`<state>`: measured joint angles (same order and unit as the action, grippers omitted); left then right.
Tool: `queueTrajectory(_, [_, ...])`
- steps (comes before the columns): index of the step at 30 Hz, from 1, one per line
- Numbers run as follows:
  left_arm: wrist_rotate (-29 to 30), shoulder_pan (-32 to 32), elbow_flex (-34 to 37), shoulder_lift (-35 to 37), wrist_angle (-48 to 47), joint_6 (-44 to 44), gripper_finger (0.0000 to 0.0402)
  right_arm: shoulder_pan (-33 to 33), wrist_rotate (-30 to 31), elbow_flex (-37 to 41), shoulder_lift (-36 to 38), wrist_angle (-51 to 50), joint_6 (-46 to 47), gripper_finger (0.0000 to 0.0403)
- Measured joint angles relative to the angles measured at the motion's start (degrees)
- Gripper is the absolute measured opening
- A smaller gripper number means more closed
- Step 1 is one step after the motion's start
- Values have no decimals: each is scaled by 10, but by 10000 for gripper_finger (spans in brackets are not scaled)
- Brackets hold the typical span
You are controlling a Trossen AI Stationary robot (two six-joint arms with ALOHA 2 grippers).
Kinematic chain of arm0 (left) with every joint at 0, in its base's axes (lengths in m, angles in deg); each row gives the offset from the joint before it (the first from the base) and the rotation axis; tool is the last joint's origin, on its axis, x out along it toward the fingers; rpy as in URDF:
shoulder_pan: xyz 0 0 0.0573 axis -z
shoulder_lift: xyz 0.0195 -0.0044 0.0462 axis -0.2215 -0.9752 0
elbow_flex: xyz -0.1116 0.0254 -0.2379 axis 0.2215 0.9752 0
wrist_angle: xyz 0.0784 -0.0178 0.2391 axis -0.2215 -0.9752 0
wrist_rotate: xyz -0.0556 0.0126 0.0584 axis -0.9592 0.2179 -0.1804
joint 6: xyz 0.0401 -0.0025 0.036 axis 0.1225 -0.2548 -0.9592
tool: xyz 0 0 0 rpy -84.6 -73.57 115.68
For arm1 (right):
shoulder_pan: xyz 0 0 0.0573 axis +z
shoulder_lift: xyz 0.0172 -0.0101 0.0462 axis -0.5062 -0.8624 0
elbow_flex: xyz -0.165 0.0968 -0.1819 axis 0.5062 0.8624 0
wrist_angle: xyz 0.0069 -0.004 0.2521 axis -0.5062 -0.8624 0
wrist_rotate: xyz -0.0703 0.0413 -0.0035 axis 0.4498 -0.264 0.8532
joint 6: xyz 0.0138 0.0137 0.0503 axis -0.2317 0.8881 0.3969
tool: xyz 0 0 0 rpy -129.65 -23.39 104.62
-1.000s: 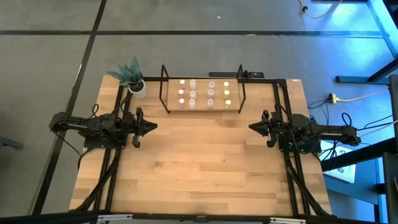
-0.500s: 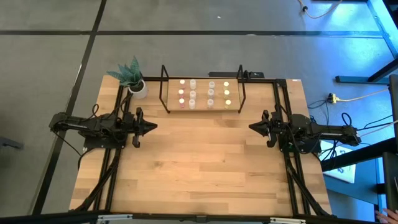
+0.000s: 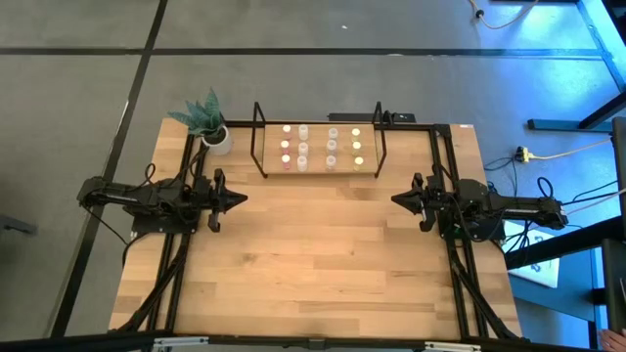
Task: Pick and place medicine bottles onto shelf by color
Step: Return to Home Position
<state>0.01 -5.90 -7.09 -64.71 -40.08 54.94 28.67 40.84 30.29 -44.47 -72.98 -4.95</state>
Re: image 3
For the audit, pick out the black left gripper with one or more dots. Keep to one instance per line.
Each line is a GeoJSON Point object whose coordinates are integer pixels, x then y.
{"type": "Point", "coordinates": [217, 195]}

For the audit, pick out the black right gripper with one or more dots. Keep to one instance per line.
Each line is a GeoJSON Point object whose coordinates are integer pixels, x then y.
{"type": "Point", "coordinates": [428, 195]}

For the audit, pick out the small bottle with yellow pills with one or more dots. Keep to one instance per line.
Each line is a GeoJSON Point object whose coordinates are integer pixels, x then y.
{"type": "Point", "coordinates": [358, 161]}
{"type": "Point", "coordinates": [356, 145]}
{"type": "Point", "coordinates": [355, 132]}

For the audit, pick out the large white pill bottle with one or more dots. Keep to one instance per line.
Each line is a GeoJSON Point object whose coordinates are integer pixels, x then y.
{"type": "Point", "coordinates": [303, 131]}
{"type": "Point", "coordinates": [303, 147]}
{"type": "Point", "coordinates": [302, 162]}

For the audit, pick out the large bottle with mixed pills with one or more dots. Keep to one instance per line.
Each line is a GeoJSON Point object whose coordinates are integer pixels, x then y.
{"type": "Point", "coordinates": [331, 162]}
{"type": "Point", "coordinates": [333, 132]}

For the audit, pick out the large bottle with pink pills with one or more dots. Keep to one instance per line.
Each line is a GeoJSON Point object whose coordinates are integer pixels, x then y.
{"type": "Point", "coordinates": [331, 145]}

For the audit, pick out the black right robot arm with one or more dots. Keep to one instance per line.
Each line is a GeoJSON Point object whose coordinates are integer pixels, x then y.
{"type": "Point", "coordinates": [513, 207]}

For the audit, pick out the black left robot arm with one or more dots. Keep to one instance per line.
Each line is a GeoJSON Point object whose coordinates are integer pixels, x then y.
{"type": "Point", "coordinates": [122, 195]}

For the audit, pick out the green plant in white pot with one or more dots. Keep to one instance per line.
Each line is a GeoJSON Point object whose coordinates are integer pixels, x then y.
{"type": "Point", "coordinates": [217, 139]}

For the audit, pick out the yellow power plug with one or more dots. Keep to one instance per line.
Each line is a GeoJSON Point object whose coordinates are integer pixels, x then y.
{"type": "Point", "coordinates": [523, 155]}

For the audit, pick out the white board with blue print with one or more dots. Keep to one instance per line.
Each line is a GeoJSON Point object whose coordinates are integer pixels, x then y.
{"type": "Point", "coordinates": [543, 274]}

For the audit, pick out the black desk beam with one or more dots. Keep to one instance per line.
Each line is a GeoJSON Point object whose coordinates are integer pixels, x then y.
{"type": "Point", "coordinates": [562, 243]}

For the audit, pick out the teal desk foot bar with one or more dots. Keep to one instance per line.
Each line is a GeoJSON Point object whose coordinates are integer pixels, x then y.
{"type": "Point", "coordinates": [569, 125]}

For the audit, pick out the grey furniture foot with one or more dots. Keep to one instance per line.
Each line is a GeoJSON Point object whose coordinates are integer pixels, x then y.
{"type": "Point", "coordinates": [17, 226]}

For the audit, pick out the person's hand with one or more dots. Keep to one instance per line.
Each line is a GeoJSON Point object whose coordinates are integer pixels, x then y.
{"type": "Point", "coordinates": [615, 341]}

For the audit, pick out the wooden shelf with black frame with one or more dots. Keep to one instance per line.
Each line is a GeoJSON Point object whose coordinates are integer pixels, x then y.
{"type": "Point", "coordinates": [318, 168]}

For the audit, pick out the white frame bracket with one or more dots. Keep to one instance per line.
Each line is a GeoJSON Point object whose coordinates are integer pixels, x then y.
{"type": "Point", "coordinates": [181, 341]}
{"type": "Point", "coordinates": [452, 346]}

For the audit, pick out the black desk frame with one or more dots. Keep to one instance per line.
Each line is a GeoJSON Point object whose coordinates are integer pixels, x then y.
{"type": "Point", "coordinates": [606, 111]}

